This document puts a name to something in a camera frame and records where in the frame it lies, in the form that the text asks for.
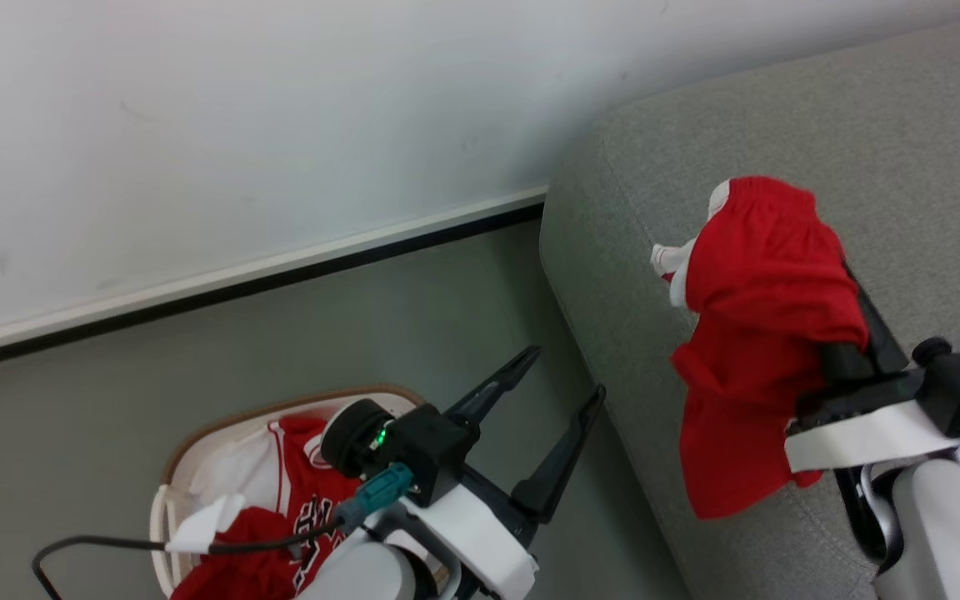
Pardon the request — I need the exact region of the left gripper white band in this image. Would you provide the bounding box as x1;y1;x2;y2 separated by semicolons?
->
413;346;608;600

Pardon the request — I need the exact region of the red basketball jersey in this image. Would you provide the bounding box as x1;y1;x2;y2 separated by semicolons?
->
170;414;383;600

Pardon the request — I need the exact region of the white laundry basket brown rim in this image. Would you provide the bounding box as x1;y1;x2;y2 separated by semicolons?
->
149;383;449;600

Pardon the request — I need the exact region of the grey fabric sofa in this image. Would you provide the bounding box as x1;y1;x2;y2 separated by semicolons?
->
538;12;960;600

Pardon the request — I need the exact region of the white and black baseboard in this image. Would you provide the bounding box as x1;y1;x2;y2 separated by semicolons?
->
0;187;549;375

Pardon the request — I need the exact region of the white paper tag on cable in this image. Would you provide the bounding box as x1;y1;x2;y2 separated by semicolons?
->
165;493;246;554

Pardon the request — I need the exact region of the teal cable connector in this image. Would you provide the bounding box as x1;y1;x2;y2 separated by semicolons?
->
333;463;415;531

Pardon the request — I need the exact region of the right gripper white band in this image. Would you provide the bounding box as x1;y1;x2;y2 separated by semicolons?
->
783;265;960;475

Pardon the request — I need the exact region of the thin black cable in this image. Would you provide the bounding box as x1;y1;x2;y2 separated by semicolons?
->
32;518;344;600

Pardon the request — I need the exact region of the red shorts white trim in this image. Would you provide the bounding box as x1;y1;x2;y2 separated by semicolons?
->
651;175;871;521

